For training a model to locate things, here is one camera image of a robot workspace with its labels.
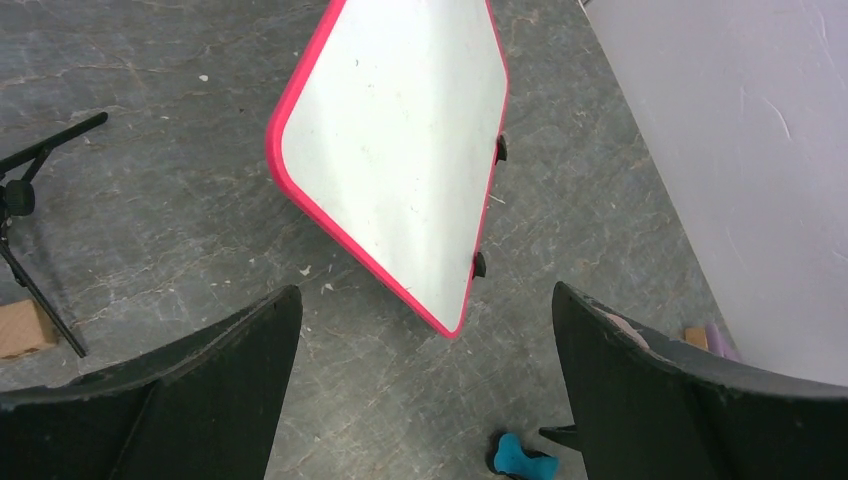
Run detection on pink framed whiteboard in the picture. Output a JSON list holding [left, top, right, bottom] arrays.
[[265, 1, 509, 338]]

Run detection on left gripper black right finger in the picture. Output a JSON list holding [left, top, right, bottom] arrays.
[[551, 282, 847, 479]]

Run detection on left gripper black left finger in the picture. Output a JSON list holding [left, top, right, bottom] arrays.
[[1, 285, 303, 479]]

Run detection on blue black whiteboard eraser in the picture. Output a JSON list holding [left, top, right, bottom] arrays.
[[486, 431, 559, 480]]

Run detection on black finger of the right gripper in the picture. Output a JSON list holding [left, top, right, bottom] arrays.
[[538, 425, 581, 452]]

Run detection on black microphone stand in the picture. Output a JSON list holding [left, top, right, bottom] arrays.
[[0, 111, 110, 360]]

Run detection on small wooden block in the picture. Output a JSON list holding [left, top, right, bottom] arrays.
[[683, 327, 709, 351]]

